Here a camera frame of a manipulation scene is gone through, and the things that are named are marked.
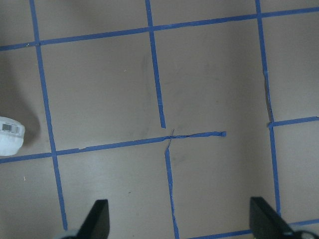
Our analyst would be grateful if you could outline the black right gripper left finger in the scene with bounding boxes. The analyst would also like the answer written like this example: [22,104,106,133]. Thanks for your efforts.
[58,199,110,239]

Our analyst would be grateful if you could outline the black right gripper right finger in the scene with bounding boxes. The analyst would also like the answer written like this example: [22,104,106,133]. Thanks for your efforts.
[249,196,317,239]

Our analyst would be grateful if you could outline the tennis ball can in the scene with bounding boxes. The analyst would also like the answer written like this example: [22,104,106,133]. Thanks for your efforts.
[0,117,25,156]

